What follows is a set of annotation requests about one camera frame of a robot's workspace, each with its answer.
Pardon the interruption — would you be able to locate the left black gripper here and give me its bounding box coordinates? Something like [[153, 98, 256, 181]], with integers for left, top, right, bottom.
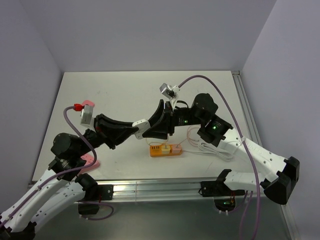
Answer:
[[75, 112, 139, 157]]

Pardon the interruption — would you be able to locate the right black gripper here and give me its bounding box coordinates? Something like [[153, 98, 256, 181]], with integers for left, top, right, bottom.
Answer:
[[141, 99, 205, 140]]

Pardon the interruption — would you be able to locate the white square charger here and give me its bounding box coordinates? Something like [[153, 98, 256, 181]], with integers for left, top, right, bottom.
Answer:
[[132, 119, 151, 140]]

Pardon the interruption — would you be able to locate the yellow cable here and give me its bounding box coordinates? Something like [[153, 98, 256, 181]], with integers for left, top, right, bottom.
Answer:
[[146, 138, 170, 148]]

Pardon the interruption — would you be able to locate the yellow plug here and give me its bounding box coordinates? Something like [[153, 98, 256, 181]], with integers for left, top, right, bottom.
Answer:
[[161, 144, 171, 155]]

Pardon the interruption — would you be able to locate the orange power strip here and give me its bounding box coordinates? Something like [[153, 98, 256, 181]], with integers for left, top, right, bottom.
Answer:
[[149, 144, 183, 158]]

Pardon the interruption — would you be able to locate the pink plug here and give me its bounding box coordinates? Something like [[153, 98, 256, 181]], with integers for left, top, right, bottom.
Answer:
[[171, 144, 182, 155]]

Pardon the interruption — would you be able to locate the pink triangular power strip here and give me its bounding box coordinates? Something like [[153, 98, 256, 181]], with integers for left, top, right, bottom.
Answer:
[[79, 153, 100, 174]]

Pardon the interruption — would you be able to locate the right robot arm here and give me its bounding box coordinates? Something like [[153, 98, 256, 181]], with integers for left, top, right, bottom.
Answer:
[[142, 93, 300, 205]]

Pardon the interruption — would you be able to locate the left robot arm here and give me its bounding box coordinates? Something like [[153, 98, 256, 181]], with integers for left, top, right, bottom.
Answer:
[[0, 108, 140, 240]]

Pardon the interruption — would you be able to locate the pink square charger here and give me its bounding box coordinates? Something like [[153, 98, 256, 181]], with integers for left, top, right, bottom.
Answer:
[[82, 100, 95, 107]]

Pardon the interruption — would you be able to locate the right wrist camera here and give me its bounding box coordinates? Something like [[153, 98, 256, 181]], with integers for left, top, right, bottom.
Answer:
[[159, 83, 180, 109]]

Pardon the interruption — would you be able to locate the white power strip cord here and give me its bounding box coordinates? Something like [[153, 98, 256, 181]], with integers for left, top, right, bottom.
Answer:
[[181, 140, 233, 162]]

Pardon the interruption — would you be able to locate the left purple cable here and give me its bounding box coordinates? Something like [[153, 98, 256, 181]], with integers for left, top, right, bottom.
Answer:
[[0, 105, 116, 231]]

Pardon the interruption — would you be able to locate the aluminium rail frame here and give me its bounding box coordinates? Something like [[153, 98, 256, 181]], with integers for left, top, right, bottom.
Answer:
[[12, 70, 301, 240]]

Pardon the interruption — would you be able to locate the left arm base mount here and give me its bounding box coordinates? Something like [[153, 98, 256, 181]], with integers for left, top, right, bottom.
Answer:
[[77, 185, 115, 221]]

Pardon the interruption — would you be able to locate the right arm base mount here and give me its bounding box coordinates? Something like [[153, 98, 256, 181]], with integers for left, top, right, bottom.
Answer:
[[198, 169, 248, 215]]

